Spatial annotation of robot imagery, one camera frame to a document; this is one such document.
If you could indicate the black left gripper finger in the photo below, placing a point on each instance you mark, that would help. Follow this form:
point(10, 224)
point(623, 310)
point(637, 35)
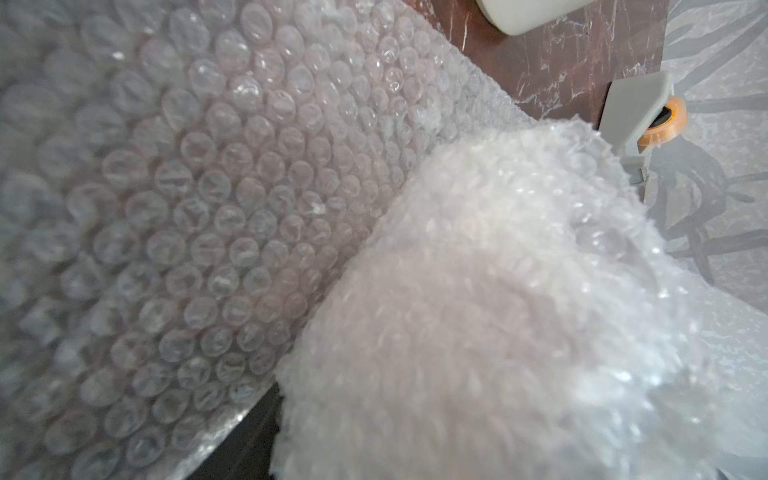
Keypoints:
point(245, 454)

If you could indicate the clear bubble wrap sheet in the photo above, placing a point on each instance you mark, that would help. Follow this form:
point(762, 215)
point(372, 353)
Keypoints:
point(202, 199)

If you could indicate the white mug red inside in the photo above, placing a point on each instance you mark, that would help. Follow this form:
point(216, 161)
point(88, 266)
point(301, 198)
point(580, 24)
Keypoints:
point(516, 17)

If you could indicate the grey tape dispenser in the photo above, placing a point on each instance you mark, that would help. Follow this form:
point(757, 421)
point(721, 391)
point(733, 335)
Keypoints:
point(641, 113)

